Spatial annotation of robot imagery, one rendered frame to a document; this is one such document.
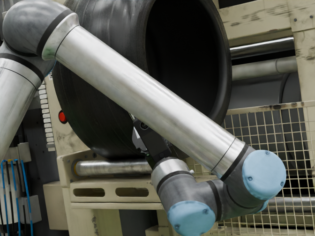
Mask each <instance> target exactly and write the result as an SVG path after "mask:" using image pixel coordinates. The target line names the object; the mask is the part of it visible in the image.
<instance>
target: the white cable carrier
mask: <svg viewBox="0 0 315 236"><path fill-rule="evenodd" d="M38 89H40V91H39V94H42V95H40V99H43V100H41V101H40V102H41V104H43V105H41V108H42V109H43V110H42V113H44V114H43V118H45V119H44V123H46V124H44V126H45V128H46V127H48V128H46V129H45V132H46V137H48V138H47V139H46V140H47V142H48V143H47V144H55V142H54V137H53V128H52V123H51V118H50V117H51V115H50V110H49V104H48V99H47V94H46V93H47V91H46V85H45V80H43V82H42V85H41V86H40V87H39V88H38ZM42 89H43V90H42ZM43 94H44V95H43ZM45 108H46V109H45ZM46 113H47V114H46ZM47 132H49V133H47ZM49 137H50V138H49ZM48 151H56V148H55V147H50V148H48Z"/></svg>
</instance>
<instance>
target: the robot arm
mask: <svg viewBox="0 0 315 236"><path fill-rule="evenodd" d="M2 31H3V38H4V41H3V43H2V45H1V47H0V164H1V162H2V160H3V158H4V156H5V154H6V152H7V150H8V148H9V146H10V144H11V142H12V140H13V138H14V136H15V134H16V132H17V130H18V128H19V126H20V124H21V122H22V120H23V118H24V116H25V114H26V112H27V110H28V108H29V106H30V104H31V102H32V100H33V97H34V95H35V93H36V91H37V89H38V88H39V87H40V86H41V84H42V82H43V80H44V78H45V77H46V76H47V75H49V74H50V72H51V71H52V70H53V68H54V66H55V64H56V61H59V62H60V63H61V64H63V65H64V66H65V67H67V68H68V69H70V70H71V71H72V72H74V73H75V74H77V75H78V76H79V77H81V78H82V79H84V80H85V81H86V82H88V83H89V84H90V85H92V86H93V87H95V88H96V89H97V90H99V91H100V92H101V93H103V94H104V95H106V96H107V97H108V98H110V99H111V100H113V101H114V102H115V103H117V104H118V105H119V106H121V107H122V108H123V109H125V110H126V111H128V112H129V113H130V114H132V115H133V116H135V117H136V118H135V119H134V121H133V125H134V129H133V134H132V141H133V144H134V145H135V147H136V149H137V151H140V150H141V154H142V155H145V159H146V160H147V162H148V164H149V165H150V167H151V169H152V170H153V172H152V174H151V181H152V184H153V186H154V188H155V191H156V193H157V195H158V196H159V198H160V201H161V203H162V205H163V207H164V209H165V212H166V214H167V218H168V221H169V222H170V224H171V225H172V226H173V228H174V230H175V231H176V232H177V233H178V234H179V235H181V236H200V235H202V234H204V233H206V232H208V231H209V230H210V229H211V228H212V227H213V225H214V223H215V222H217V221H222V220H226V219H230V218H234V217H239V216H243V215H247V214H256V213H258V212H260V211H262V210H264V209H265V208H266V206H267V204H268V202H269V199H272V198H273V197H275V196H276V195H277V194H278V193H279V192H280V191H281V189H282V188H283V187H284V185H285V181H286V170H285V166H284V164H283V162H282V161H281V159H280V158H279V157H278V156H277V155H276V154H274V153H273V152H271V151H267V150H255V149H254V148H252V147H251V146H249V145H248V144H247V143H245V142H243V141H240V140H239V139H238V138H236V137H235V136H233V135H232V134H231V133H229V132H228V131H227V130H225V129H224V128H222V127H221V126H220V125H218V124H217V123H215V122H214V121H213V120H211V119H210V118H208V117H207V116H205V115H204V114H203V113H201V112H200V111H199V110H197V109H196V108H195V107H193V106H192V105H190V104H189V103H187V102H186V101H185V100H183V99H182V98H180V97H179V96H178V95H176V94H175V93H173V92H172V91H171V90H169V89H168V88H167V87H165V86H164V85H162V84H161V83H160V82H158V81H157V80H155V79H154V78H152V77H151V76H150V75H148V74H147V73H145V72H144V71H143V70H141V69H140V68H139V67H137V66H136V65H134V64H133V63H132V62H130V61H129V60H127V59H126V58H125V57H123V56H122V55H120V54H119V53H118V52H116V51H115V50H114V49H112V48H111V47H109V46H108V45H106V44H105V43H104V42H102V41H101V40H100V39H98V38H97V37H95V36H94V35H93V34H91V33H90V32H88V31H87V30H86V29H84V28H83V27H81V26H80V24H79V19H78V15H77V14H76V13H75V12H73V11H72V10H70V9H69V8H68V7H66V6H64V5H62V4H60V3H57V2H55V1H52V0H22V1H20V2H18V3H16V4H14V5H13V6H12V7H11V8H10V9H9V10H8V12H7V13H6V15H5V17H4V20H3V25H2ZM171 143H172V144H173V145H175V146H176V147H177V148H179V149H180V150H182V151H183V152H184V153H186V154H187V155H188V156H190V157H191V158H193V159H194V160H196V161H197V162H198V163H200V164H201V165H202V166H204V167H205V168H206V169H208V170H209V171H211V172H212V173H213V174H215V175H216V176H217V177H218V179H213V180H209V181H204V182H200V183H197V182H196V180H195V178H194V176H193V174H194V171H193V170H191V171H190V170H189V168H188V166H187V164H186V163H185V162H184V161H182V160H180V159H179V157H178V155H177V154H176V152H175V150H174V148H173V146H172V144H171Z"/></svg>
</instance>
